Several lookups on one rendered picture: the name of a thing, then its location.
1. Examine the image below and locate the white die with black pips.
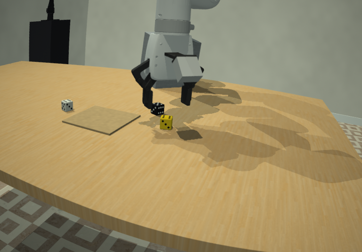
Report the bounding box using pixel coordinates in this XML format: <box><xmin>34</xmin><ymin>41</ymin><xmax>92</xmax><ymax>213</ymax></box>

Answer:
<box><xmin>61</xmin><ymin>99</ymin><xmax>73</xmax><ymax>112</ymax></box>

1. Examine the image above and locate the tan fabric mat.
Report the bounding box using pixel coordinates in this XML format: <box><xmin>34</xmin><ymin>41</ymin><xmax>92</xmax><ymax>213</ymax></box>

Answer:
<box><xmin>62</xmin><ymin>106</ymin><xmax>140</xmax><ymax>135</ymax></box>

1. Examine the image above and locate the yellow die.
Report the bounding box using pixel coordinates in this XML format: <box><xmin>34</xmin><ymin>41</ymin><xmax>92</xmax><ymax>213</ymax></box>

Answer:
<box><xmin>160</xmin><ymin>115</ymin><xmax>173</xmax><ymax>130</ymax></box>

